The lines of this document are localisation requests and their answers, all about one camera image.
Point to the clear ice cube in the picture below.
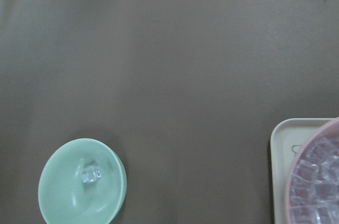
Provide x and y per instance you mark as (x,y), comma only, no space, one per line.
(91,174)

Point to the mint green bowl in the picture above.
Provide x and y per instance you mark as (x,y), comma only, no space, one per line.
(64,198)

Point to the pile of clear ice cubes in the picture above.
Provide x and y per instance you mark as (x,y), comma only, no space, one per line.
(317,181)

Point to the pink bowl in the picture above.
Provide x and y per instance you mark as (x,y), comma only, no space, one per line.
(294,171)

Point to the cream rectangular tray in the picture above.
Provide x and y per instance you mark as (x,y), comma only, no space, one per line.
(286,140)

